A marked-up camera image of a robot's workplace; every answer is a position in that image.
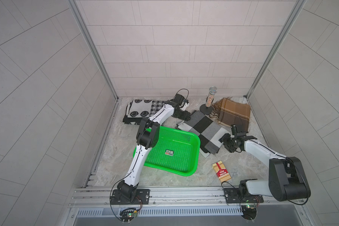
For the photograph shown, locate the grey black checkered scarf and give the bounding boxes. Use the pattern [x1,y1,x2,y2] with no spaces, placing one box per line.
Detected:
[177,111,230,158]

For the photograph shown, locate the brown plaid fringed scarf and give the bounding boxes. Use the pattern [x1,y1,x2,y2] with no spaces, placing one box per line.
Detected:
[210,98,250,132]

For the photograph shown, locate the black white smiley scarf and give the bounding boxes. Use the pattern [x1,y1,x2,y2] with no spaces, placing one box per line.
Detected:
[122,99,164,125]

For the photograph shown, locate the green plastic basket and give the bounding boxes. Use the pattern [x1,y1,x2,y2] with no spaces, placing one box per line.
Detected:
[144,126,201,177]

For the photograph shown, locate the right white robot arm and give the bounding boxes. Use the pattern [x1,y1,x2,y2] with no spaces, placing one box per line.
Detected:
[219,133,311,203]

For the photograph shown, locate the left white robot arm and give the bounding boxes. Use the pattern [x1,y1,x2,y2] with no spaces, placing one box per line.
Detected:
[114,97,191,203]

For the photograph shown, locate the small label sticker in basket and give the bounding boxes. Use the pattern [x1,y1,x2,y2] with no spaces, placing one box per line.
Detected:
[165,149,174,156]

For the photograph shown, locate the red playing card box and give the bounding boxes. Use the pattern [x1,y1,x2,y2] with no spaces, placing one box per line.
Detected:
[212,161,232,183]

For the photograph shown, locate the right green circuit board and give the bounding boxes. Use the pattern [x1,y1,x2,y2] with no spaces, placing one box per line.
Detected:
[241,205,257,221]

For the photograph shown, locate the green circuit board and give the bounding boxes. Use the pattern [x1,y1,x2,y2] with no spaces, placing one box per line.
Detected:
[241,205,257,221]
[119,208,139,224]

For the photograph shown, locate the left green circuit board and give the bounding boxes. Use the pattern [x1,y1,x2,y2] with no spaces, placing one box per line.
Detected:
[119,208,139,224]

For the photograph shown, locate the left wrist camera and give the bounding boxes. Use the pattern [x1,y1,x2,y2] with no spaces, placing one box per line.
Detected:
[173,94,189,111]

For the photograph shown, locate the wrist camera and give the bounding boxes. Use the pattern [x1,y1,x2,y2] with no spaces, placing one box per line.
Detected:
[173,94,189,111]
[231,124,238,139]

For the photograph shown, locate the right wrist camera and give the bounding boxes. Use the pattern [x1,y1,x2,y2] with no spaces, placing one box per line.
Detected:
[231,124,238,139]

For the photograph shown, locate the aluminium rail base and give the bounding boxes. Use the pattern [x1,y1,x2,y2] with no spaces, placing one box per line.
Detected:
[68,186,304,218]

